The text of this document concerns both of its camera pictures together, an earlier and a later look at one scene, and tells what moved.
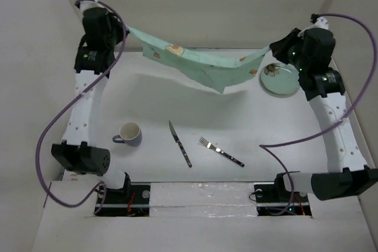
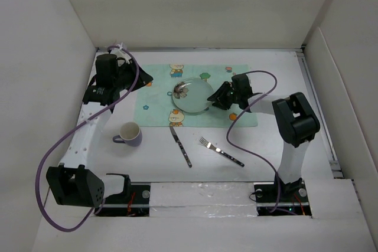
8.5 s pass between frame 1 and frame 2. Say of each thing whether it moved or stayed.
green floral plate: moved
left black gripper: moved
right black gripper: moved
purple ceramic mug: stayed
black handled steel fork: stayed
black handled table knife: stayed
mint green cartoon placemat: moved
